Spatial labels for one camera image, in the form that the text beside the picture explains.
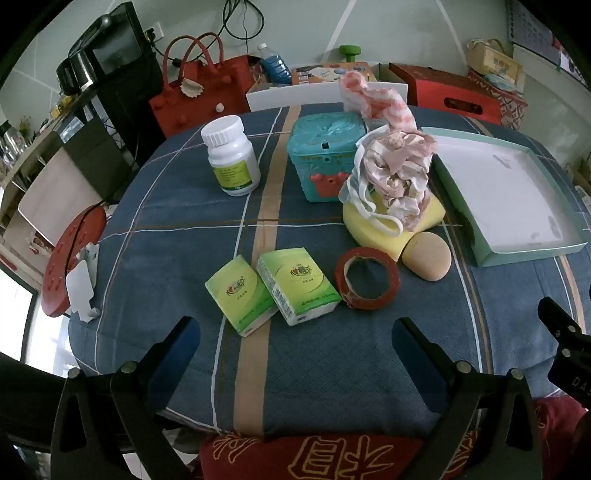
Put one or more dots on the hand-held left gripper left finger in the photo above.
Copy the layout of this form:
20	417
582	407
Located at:
173	364

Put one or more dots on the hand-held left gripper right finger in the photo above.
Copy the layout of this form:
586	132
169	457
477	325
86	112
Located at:
418	364

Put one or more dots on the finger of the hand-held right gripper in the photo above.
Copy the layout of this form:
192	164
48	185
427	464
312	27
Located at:
572	364

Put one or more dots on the green tissue pack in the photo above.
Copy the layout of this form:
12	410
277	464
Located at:
298	286
240	295

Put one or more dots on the beige makeup sponge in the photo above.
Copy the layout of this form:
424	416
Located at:
427	258

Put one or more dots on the red tape roll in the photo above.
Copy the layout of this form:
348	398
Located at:
346	272

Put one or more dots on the yellow sponge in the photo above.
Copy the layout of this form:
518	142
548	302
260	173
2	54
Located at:
369	230

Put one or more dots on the mint shallow box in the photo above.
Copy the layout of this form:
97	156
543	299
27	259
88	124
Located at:
508	198

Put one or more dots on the pink patterned cloth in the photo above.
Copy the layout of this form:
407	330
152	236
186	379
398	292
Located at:
401	170

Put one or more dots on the red printed cushion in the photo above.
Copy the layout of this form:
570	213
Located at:
323	457

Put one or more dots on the red round stool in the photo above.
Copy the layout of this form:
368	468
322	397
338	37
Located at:
64	272

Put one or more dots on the light wooden cabinet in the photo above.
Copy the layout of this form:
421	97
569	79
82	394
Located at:
51	194

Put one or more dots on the white pill bottle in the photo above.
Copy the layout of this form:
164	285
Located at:
233	157

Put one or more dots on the teal lidded basket box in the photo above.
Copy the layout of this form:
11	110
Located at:
323	152

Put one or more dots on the black cabinet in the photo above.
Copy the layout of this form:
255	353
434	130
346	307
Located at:
124	120

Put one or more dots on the red handbag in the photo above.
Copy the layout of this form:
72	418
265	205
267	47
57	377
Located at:
198	101

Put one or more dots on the red patterned basket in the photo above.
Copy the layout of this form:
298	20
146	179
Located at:
503	97

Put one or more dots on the red cardboard box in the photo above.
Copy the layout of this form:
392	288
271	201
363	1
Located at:
452	90

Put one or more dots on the white storage box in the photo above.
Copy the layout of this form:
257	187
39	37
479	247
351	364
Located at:
314	94

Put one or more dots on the white shelf ledge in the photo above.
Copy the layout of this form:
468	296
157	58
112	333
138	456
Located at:
545	64

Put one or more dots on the orange puzzle toy board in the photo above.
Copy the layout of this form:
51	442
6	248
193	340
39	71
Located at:
323	74

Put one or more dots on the plastic water bottle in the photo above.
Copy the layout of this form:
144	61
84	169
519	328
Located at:
273	64

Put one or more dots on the black appliance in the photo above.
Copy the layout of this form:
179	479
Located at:
108	44

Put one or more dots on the grey pegboard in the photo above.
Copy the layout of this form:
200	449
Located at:
531	21

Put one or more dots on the wall outlet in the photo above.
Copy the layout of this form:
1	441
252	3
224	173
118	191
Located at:
157	33

